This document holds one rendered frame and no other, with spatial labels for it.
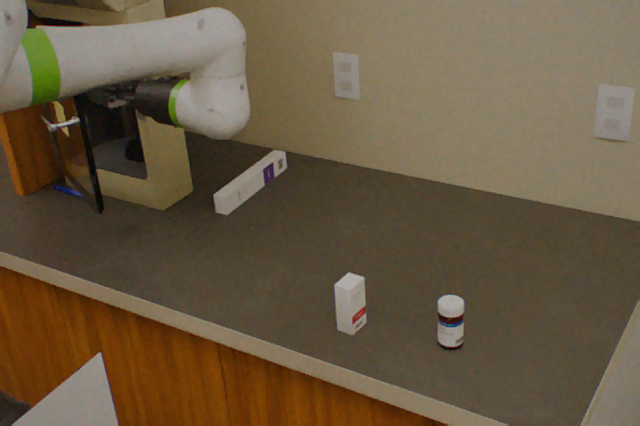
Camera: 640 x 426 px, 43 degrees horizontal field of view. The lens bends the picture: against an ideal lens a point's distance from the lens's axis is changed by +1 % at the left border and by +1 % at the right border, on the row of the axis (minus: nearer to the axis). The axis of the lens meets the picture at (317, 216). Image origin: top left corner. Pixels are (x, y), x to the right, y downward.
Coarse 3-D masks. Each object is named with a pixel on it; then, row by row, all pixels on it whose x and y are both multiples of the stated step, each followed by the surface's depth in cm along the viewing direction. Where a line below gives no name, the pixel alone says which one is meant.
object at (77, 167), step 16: (32, 16) 175; (64, 112) 177; (80, 128) 169; (64, 144) 188; (80, 144) 173; (64, 160) 194; (80, 160) 178; (80, 176) 184; (80, 192) 189; (96, 192) 176; (96, 208) 179
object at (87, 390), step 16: (80, 368) 101; (96, 368) 103; (64, 384) 99; (80, 384) 101; (96, 384) 104; (48, 400) 97; (64, 400) 99; (80, 400) 102; (96, 400) 104; (32, 416) 95; (48, 416) 97; (64, 416) 100; (80, 416) 102; (96, 416) 105; (112, 416) 108
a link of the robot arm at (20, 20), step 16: (0, 0) 104; (16, 0) 106; (0, 16) 103; (16, 16) 106; (0, 32) 103; (16, 32) 106; (0, 48) 103; (16, 48) 107; (0, 64) 103; (0, 80) 103
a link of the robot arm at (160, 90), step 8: (160, 80) 153; (168, 80) 153; (176, 80) 153; (152, 88) 153; (160, 88) 152; (168, 88) 151; (152, 96) 153; (160, 96) 152; (168, 96) 151; (152, 104) 153; (160, 104) 152; (168, 104) 151; (152, 112) 154; (160, 112) 153; (168, 112) 151; (160, 120) 155; (168, 120) 153
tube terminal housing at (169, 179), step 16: (128, 0) 167; (144, 0) 171; (160, 0) 175; (48, 16) 181; (64, 16) 178; (80, 16) 176; (96, 16) 173; (112, 16) 170; (128, 16) 168; (144, 16) 172; (160, 16) 176; (144, 128) 181; (160, 128) 183; (176, 128) 188; (144, 144) 183; (160, 144) 185; (176, 144) 189; (160, 160) 186; (176, 160) 190; (112, 176) 194; (128, 176) 191; (160, 176) 187; (176, 176) 192; (112, 192) 197; (128, 192) 194; (144, 192) 191; (160, 192) 188; (176, 192) 193; (160, 208) 190
